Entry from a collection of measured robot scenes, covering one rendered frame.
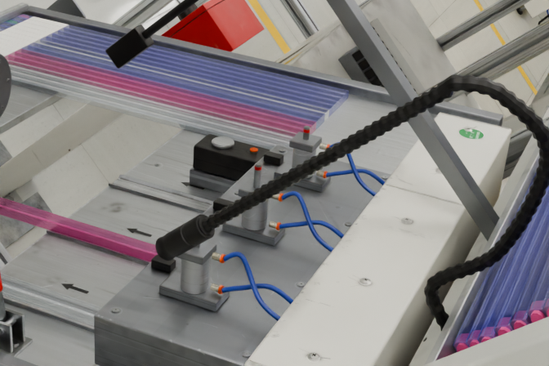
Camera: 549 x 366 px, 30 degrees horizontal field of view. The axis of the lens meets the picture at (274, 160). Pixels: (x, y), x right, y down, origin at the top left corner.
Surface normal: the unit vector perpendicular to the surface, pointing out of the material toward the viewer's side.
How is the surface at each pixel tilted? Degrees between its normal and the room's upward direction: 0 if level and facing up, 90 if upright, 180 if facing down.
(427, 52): 0
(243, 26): 0
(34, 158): 90
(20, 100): 48
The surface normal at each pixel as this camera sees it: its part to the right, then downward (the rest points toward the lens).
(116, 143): 0.72, -0.42
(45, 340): 0.07, -0.89
